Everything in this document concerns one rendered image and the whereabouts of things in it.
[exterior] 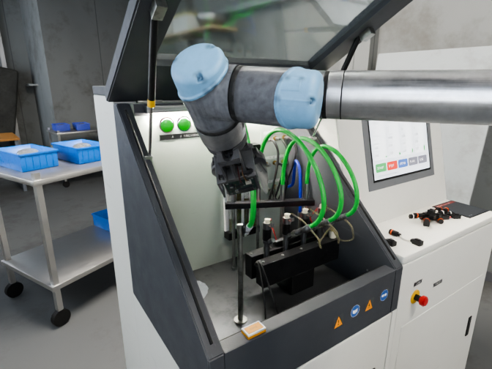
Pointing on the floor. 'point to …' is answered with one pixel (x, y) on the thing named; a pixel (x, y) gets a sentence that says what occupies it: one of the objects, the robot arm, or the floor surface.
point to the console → (431, 351)
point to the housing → (117, 222)
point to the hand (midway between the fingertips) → (246, 184)
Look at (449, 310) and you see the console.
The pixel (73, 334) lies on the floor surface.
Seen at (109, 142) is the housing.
